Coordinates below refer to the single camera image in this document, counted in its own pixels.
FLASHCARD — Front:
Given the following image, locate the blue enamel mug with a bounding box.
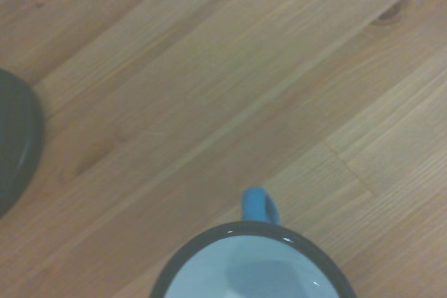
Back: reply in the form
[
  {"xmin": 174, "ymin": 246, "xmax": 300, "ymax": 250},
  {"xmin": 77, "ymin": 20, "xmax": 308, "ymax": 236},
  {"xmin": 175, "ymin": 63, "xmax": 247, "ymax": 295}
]
[{"xmin": 150, "ymin": 186, "xmax": 358, "ymax": 298}]

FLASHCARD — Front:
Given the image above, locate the wooden mug tree stand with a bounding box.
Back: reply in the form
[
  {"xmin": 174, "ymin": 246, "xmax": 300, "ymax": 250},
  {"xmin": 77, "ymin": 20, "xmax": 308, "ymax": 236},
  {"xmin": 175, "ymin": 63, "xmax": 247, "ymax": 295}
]
[{"xmin": 0, "ymin": 68, "xmax": 46, "ymax": 221}]

